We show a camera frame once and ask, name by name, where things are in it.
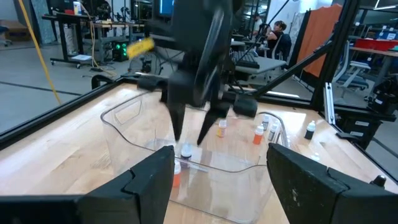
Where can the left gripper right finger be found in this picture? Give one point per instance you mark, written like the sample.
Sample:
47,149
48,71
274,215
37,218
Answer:
298,193

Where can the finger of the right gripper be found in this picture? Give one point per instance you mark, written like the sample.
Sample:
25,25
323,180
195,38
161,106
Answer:
178,119
211,119

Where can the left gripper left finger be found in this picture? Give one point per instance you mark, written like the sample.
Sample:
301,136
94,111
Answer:
146,193

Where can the small yellow dropper bottle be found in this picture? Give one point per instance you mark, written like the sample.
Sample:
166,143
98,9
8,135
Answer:
221,132

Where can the small navy dropper bottle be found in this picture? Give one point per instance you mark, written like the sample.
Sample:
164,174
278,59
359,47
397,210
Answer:
186,151

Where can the small orange dropper bottle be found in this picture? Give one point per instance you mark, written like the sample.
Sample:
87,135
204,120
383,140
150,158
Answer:
177,179
257,139

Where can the small dark green dropper bottle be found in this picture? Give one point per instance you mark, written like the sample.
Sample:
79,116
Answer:
309,134

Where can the small grey dropper bottle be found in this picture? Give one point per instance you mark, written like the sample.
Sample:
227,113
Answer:
272,132

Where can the clear plastic bin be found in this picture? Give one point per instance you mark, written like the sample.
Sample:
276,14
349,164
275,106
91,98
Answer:
217,193

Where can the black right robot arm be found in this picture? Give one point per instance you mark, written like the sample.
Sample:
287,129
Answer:
199,25

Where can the black computer keyboard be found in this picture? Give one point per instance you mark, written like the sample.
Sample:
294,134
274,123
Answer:
247,62

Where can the black floor fan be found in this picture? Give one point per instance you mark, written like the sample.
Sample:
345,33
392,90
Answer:
146,67

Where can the yellow tag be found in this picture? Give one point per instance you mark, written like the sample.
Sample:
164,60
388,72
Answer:
140,47

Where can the monitor with blue screen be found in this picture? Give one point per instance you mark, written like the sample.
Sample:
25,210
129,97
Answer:
166,7

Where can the person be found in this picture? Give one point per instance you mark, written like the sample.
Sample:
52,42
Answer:
257,23
278,40

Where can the computer tower green lights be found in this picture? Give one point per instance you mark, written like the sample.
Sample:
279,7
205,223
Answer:
119,54

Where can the black control box white labels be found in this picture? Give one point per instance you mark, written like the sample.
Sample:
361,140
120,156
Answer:
360,130

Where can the wooden top workbench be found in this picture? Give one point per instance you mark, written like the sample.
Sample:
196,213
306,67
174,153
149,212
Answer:
102,40

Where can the white paper sheet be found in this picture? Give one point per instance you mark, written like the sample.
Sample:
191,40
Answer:
81,57

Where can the grey office chair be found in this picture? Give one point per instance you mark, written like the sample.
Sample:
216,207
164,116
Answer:
354,81

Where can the orange partition panel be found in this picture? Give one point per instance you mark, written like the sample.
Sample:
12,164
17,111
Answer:
317,37

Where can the black equipment unit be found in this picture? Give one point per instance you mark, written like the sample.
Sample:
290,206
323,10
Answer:
385,96

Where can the black-legged desk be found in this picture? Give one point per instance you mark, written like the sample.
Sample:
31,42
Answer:
62,34

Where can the white yellow container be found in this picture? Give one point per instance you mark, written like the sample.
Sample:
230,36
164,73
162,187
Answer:
76,7

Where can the wooden table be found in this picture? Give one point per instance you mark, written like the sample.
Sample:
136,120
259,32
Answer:
373,51

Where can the red storage bin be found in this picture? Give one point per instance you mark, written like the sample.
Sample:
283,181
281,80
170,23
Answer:
373,44

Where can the blue boxes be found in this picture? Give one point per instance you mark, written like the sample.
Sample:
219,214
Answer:
387,33

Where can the brown cardboard box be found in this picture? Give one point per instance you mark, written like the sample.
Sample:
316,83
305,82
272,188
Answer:
15,31

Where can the blue chair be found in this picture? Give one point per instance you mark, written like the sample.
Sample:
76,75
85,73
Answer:
3,29

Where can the silver aluminium bracket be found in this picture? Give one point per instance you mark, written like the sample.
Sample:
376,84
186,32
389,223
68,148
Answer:
329,102

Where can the black aluminium rig frame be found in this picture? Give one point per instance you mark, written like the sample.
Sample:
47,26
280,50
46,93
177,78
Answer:
62,110

